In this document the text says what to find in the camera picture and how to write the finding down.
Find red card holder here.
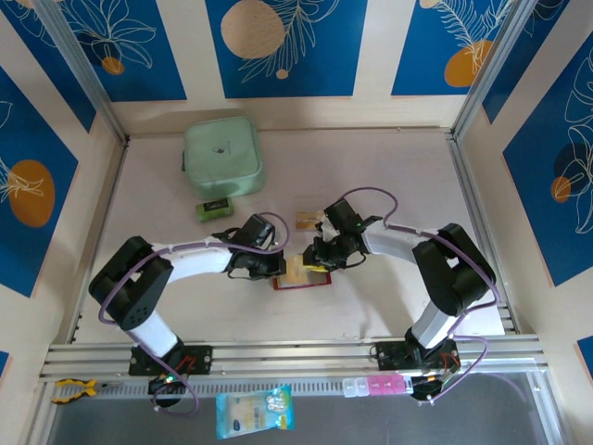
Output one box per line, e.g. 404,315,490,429
271,271,334,292

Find gold credit card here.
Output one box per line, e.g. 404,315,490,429
295,210,326,232

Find small green box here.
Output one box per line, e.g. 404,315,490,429
194,197,235,224

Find mint green zip pouch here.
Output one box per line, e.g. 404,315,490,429
182,116,268,199

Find pink and clear pill organizer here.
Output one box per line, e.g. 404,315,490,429
342,375,413,399

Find wet wipes packet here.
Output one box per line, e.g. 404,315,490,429
215,384,294,440

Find black right controller board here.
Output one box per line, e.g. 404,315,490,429
410,373,461,403

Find black controller board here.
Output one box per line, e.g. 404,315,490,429
410,373,461,403
146,374,190,396

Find black left controller board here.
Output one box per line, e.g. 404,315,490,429
146,374,190,396

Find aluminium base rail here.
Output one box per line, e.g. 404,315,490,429
39,337,550,386

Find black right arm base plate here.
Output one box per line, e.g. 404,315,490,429
375,340,461,373

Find grey slotted cable duct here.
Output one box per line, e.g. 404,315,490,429
95,375,418,396

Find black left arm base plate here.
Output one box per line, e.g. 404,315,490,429
128,343,214,376

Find aluminium side rail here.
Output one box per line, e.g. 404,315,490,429
67,136,132,345
447,132,519,336

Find aluminium frame post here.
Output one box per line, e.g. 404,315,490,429
451,0,544,140
34,0,130,143

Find yellow handled pliers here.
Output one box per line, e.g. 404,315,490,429
50,378,112,404

